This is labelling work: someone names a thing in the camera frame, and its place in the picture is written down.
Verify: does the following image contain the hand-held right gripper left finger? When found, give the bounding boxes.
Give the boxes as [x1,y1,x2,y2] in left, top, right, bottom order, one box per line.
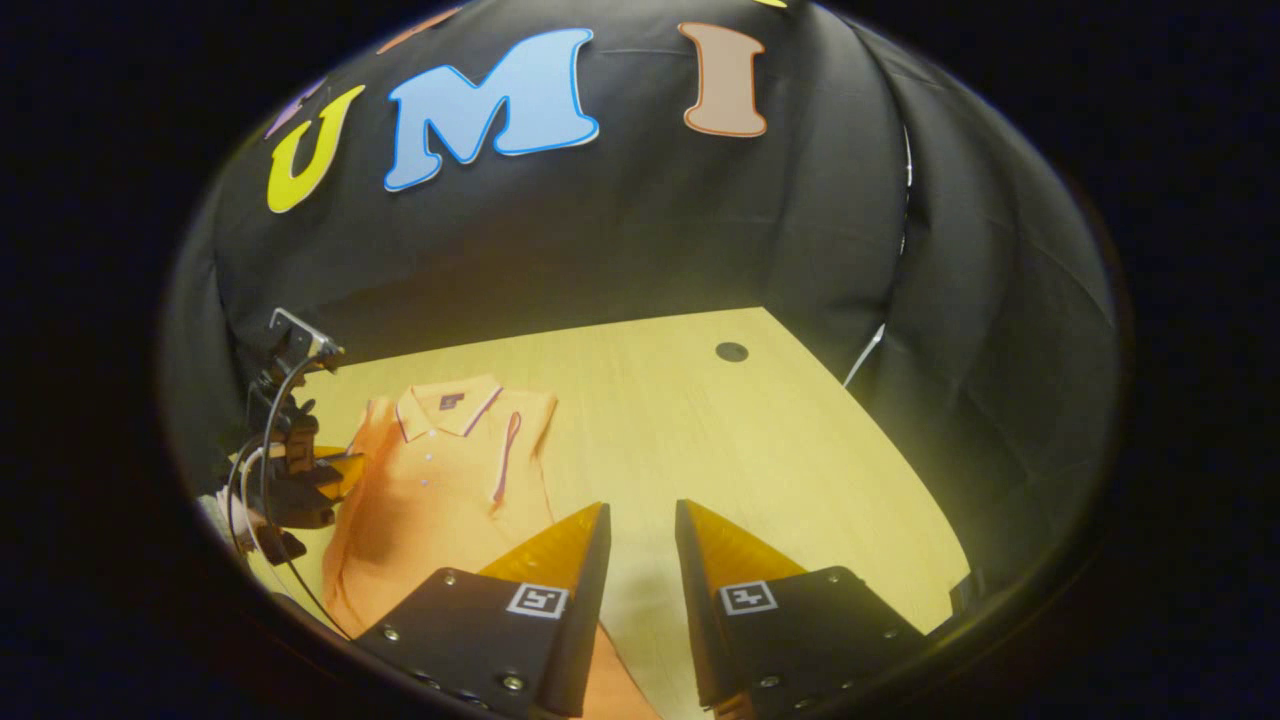
[355,500,613,719]

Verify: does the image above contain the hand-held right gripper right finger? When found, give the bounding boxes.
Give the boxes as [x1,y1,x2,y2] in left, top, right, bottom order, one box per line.
[675,498,931,713]

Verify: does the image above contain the orange T-shirt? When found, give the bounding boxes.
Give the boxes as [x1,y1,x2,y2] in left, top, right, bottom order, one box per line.
[322,375,661,720]

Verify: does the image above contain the black backdrop cloth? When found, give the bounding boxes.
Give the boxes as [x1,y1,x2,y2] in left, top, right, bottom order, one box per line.
[160,0,1121,611]

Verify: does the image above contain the thin gripper cable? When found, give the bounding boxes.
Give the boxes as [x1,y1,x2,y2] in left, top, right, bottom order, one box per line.
[225,350,353,641]

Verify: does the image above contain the white hanging cable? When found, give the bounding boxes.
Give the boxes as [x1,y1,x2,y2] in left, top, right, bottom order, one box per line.
[842,322,889,391]

